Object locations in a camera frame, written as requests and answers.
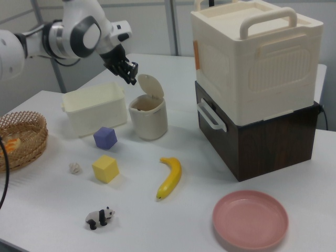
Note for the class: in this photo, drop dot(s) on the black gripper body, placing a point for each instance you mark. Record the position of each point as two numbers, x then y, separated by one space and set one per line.
114 59

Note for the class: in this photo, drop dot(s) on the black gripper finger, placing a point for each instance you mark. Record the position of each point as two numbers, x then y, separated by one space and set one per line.
132 68
128 78

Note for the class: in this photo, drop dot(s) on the beige trash can with lid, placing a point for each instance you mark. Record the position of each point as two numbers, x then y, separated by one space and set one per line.
148 120

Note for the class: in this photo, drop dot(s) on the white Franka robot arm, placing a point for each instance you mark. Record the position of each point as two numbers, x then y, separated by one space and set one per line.
78 31

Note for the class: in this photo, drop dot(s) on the white rectangular plastic bin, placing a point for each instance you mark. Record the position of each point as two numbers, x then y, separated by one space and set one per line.
92 110

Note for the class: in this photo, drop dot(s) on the purple foam cube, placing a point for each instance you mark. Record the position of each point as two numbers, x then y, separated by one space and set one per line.
105 137

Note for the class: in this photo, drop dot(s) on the orange tape strip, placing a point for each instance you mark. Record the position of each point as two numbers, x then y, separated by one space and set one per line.
196 55

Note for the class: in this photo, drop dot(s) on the yellow foam cube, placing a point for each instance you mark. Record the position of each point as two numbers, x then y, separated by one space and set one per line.
105 169

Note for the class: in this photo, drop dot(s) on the black pole behind storage box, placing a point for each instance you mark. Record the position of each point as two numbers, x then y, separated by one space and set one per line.
211 2

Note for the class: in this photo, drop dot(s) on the small white seashell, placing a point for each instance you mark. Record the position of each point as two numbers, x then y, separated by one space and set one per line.
74 168

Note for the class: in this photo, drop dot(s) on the yellow toy banana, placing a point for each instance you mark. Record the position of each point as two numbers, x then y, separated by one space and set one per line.
172 177

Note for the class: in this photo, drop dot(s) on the woven wicker basket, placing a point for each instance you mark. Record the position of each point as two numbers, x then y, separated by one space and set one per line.
26 155

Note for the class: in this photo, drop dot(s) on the orange toy bread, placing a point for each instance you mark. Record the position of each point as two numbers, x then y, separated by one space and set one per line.
11 145

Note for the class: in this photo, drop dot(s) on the small panda figurine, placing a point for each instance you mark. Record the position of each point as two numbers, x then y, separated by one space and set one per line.
98 218

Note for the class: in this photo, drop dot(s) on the dark wooden drawer box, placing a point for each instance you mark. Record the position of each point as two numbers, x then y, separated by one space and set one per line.
275 147

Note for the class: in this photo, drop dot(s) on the pink plastic plate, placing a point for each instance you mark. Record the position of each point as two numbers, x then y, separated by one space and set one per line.
249 219

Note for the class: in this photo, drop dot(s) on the grey slanted metal frame pole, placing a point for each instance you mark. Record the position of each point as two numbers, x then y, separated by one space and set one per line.
61 78

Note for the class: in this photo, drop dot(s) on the grey vertical wall post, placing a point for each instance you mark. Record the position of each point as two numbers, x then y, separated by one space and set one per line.
176 26

